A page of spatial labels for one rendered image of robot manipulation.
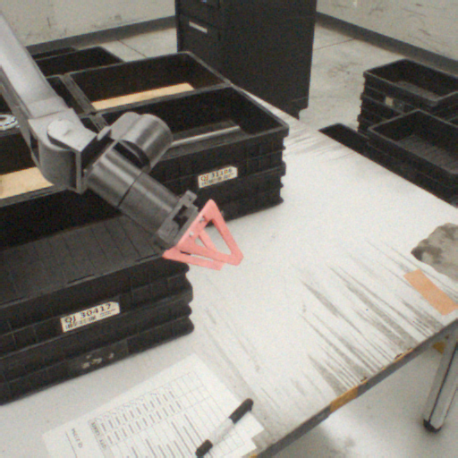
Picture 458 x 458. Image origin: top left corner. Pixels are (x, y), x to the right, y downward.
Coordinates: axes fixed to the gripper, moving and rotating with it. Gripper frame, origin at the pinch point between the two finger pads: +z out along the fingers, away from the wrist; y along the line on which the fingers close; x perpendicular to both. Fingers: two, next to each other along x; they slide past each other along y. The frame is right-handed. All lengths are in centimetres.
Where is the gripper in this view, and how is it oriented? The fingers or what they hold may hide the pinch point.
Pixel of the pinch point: (225, 259)
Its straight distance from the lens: 71.3
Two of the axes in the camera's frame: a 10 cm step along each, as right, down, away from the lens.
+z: 8.0, 5.9, 1.2
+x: -5.6, 8.0, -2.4
